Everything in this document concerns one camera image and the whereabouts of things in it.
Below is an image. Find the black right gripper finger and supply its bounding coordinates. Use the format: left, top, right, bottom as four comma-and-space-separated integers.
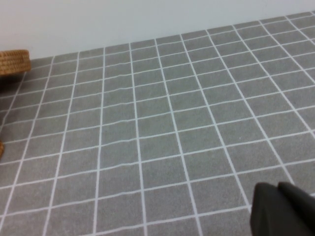
250, 181, 315, 236

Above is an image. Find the woven rattan basket lid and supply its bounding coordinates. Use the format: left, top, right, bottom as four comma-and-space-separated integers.
0, 49, 32, 76

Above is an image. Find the grey checked tablecloth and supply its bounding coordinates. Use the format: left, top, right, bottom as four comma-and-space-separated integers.
0, 11, 315, 236

